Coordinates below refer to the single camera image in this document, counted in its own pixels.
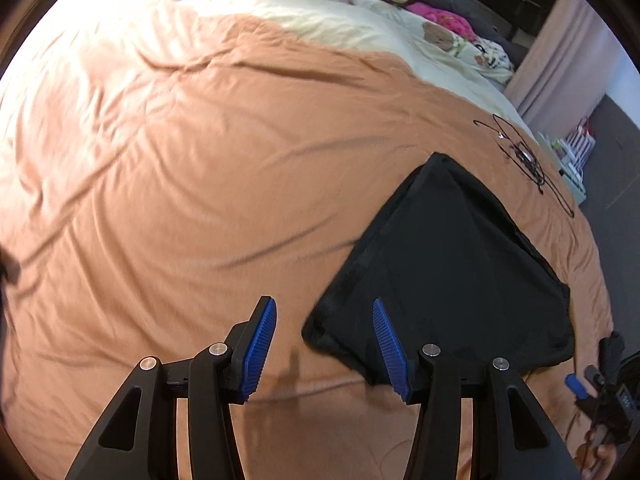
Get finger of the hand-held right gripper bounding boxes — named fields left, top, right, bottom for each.
left=564, top=366, right=601, bottom=403

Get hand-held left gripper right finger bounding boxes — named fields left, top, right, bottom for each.
left=372, top=297, right=583, bottom=480

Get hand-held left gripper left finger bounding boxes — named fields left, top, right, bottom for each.
left=65, top=296, right=278, bottom=480

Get black pants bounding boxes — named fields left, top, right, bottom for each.
left=301, top=152, right=576, bottom=386

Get person's right hand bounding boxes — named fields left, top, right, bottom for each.
left=575, top=440, right=619, bottom=480

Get orange blanket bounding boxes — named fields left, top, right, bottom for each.
left=0, top=0, right=616, bottom=480

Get white nightstand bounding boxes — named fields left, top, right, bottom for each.
left=537, top=132, right=587, bottom=204

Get striped paper bag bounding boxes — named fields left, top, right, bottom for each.
left=565, top=116, right=597, bottom=168

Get white printed pillow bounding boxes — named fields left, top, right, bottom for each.
left=460, top=35, right=516, bottom=84

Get pink curtain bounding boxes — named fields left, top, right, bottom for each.
left=505, top=0, right=616, bottom=133

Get pink plush toy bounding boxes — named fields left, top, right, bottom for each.
left=407, top=2, right=473, bottom=39

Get cream bear print blanket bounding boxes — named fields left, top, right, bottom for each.
left=175, top=0, right=516, bottom=111

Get black cable with small device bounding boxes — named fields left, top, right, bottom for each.
left=472, top=114, right=576, bottom=218

